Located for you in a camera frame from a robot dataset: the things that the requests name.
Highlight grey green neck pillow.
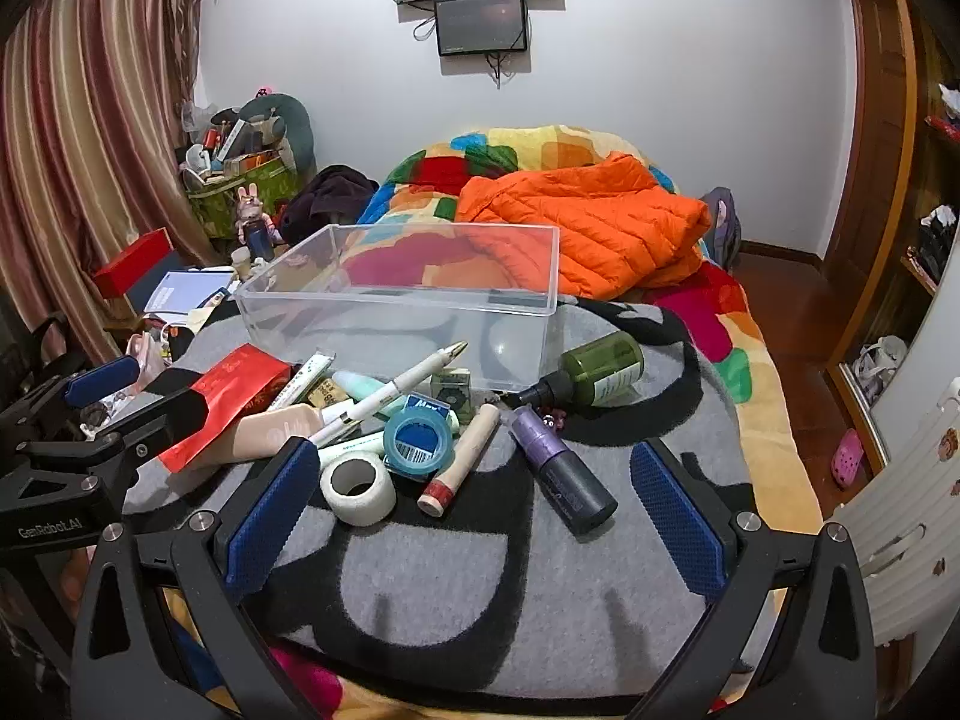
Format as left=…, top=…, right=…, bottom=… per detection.
left=240, top=94, right=317, bottom=173

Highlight red paper packet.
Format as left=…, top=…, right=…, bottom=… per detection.
left=157, top=343, right=293, bottom=475

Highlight pink rabbit toy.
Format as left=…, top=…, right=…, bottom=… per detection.
left=235, top=184, right=269, bottom=245

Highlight white sneakers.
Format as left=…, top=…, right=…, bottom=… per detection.
left=851, top=336, right=908, bottom=402

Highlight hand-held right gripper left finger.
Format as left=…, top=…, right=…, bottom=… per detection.
left=71, top=436, right=323, bottom=720

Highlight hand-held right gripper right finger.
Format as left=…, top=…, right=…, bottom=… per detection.
left=628, top=436, right=878, bottom=720

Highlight blue and white notebook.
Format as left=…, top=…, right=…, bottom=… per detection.
left=142, top=270, right=237, bottom=316

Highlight colourful patchwork blanket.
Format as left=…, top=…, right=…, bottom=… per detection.
left=352, top=122, right=826, bottom=533

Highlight blue tape roll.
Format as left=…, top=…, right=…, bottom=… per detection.
left=383, top=414, right=455, bottom=477

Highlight green patterned storage bag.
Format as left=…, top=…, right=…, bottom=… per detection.
left=184, top=157, right=301, bottom=241

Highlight small dark green box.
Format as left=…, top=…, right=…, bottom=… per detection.
left=431, top=367, right=475, bottom=425

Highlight white tape roll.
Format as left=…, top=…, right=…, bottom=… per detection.
left=319, top=452, right=397, bottom=526

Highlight beige stick with red end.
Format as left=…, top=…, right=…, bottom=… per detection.
left=417, top=403, right=501, bottom=517

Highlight blue staple box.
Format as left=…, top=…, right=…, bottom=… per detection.
left=403, top=395, right=460, bottom=436

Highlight white pen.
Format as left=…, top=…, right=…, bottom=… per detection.
left=307, top=341, right=470, bottom=447

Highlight grey and black blanket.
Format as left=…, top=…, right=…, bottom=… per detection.
left=120, top=300, right=781, bottom=695

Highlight black bag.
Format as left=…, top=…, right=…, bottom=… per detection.
left=0, top=307, right=80, bottom=395

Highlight mint green tube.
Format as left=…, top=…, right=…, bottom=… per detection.
left=330, top=370, right=391, bottom=402

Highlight beige cosmetic tube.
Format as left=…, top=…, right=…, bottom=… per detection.
left=180, top=403, right=325, bottom=473

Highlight pink clog shoe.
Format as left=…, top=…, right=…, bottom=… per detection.
left=829, top=427, right=865, bottom=488

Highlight white tube with green print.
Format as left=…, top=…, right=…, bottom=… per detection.
left=266, top=351, right=336, bottom=412

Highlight clear plastic storage bin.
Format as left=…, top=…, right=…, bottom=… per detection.
left=235, top=223, right=561, bottom=396

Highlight small black wall monitor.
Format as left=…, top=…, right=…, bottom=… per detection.
left=434, top=0, right=530, bottom=57

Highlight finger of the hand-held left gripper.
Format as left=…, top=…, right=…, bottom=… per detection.
left=0, top=356, right=141, bottom=437
left=15, top=388, right=209, bottom=482

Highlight dark green round bottle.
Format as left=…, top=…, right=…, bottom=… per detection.
left=504, top=331, right=646, bottom=413

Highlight wooden wardrobe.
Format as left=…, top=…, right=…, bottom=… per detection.
left=825, top=0, right=960, bottom=466

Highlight red box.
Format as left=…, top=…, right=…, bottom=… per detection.
left=92, top=229, right=175, bottom=299

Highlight striped brown curtain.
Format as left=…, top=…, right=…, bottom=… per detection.
left=0, top=0, right=220, bottom=361

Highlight orange puffer jacket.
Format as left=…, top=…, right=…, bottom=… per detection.
left=455, top=152, right=712, bottom=299

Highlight dark clothing pile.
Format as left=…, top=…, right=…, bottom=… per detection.
left=283, top=165, right=380, bottom=245

